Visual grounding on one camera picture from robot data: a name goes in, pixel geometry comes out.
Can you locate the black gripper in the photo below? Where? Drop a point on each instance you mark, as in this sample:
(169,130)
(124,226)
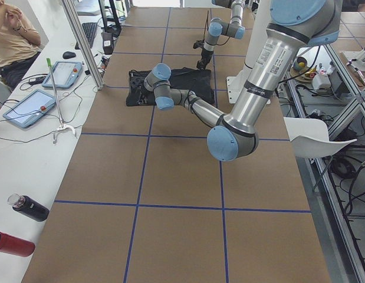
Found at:
(204,55)

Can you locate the black graphic t-shirt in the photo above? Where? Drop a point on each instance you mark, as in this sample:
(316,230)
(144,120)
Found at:
(198,81)

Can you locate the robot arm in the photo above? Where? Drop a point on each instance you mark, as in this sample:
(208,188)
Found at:
(289,26)
(218,27)

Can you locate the fruit bowl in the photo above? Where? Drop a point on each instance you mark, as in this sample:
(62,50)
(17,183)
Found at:
(301,71)

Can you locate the black keyboard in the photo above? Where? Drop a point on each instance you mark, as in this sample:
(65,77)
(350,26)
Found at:
(90,30)

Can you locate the white chair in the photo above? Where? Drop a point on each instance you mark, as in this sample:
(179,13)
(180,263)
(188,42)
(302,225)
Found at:
(310,139)

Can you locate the black computer mouse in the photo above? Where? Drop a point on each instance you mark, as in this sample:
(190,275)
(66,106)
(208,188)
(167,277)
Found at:
(68,55)

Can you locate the far teach pendant tablet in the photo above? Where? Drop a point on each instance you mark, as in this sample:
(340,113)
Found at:
(66,73)

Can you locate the teach pendant tablet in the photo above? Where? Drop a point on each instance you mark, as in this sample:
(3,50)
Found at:
(30,109)
(66,73)

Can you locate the green tipped grabber stick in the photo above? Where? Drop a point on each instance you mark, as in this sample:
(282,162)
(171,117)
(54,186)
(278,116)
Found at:
(63,126)

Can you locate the near teach pendant tablet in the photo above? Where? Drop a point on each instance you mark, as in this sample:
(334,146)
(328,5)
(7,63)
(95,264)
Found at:
(30,109)

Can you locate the seated person beige shirt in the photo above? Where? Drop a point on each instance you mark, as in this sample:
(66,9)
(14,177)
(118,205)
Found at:
(19,44)

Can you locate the black water bottle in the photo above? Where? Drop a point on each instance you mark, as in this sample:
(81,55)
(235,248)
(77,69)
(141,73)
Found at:
(28,207)

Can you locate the red water bottle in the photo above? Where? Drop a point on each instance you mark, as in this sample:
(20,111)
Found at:
(15,246)

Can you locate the aluminium frame post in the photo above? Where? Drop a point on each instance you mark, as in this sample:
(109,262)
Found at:
(82,41)

